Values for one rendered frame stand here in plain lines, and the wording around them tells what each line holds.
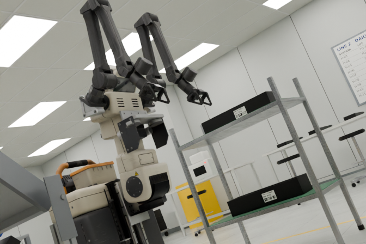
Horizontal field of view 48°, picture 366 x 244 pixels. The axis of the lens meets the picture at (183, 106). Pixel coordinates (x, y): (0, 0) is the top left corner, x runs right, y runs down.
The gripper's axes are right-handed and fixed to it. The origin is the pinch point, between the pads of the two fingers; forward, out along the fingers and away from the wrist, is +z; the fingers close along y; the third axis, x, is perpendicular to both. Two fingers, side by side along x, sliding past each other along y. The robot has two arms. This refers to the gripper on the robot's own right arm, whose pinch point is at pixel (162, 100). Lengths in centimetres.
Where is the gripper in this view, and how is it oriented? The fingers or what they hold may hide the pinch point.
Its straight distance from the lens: 181.4
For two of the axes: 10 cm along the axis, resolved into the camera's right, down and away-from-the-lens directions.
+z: 6.8, 5.7, -4.7
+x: -5.2, 8.2, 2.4
